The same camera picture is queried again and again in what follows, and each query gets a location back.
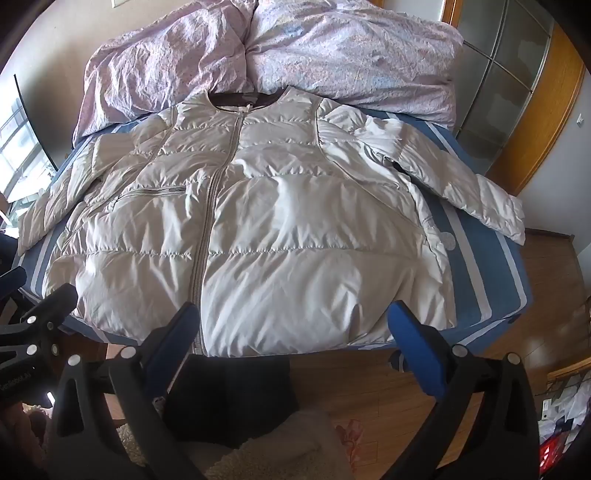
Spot white fluffy cloth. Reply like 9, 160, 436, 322
115, 410, 354, 480

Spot blue white striped bedsheet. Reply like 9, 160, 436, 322
9, 108, 532, 372

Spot white puffer jacket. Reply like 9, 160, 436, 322
16, 85, 527, 358

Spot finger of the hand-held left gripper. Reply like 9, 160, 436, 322
0, 284, 79, 366
0, 268, 27, 308

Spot right pink floral pillow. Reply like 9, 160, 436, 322
74, 0, 465, 137

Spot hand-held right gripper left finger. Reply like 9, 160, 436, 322
46, 302, 204, 480

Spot pink patterned cloth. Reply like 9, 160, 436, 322
332, 418, 366, 459

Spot person's dark pants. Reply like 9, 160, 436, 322
159, 354, 298, 446

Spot pile of papers and packets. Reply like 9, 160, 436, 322
538, 351, 591, 467

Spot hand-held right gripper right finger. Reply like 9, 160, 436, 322
383, 301, 541, 480

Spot window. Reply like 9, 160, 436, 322
0, 74, 58, 241

